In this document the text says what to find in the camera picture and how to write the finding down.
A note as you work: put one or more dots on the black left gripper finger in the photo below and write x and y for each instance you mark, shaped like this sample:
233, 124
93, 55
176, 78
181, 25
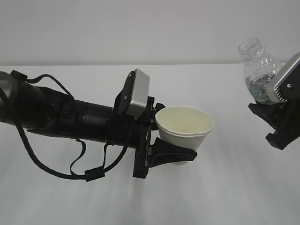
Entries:
163, 152
154, 110

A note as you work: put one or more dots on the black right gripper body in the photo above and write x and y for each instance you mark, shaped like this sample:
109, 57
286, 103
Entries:
288, 127

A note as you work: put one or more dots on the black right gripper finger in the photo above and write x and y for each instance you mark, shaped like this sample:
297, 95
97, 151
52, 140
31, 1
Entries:
269, 113

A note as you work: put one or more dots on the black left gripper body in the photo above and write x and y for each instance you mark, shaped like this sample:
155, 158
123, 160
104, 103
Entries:
130, 132

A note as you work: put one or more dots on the white paper cup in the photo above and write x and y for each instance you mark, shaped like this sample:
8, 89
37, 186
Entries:
183, 126

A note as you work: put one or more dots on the clear water bottle green label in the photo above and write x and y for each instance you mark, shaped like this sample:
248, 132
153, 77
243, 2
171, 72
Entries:
259, 69

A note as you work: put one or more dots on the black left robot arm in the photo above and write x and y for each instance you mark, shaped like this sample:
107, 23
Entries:
44, 111

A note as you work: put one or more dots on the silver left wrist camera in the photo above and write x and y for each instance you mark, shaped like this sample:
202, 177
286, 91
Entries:
134, 95

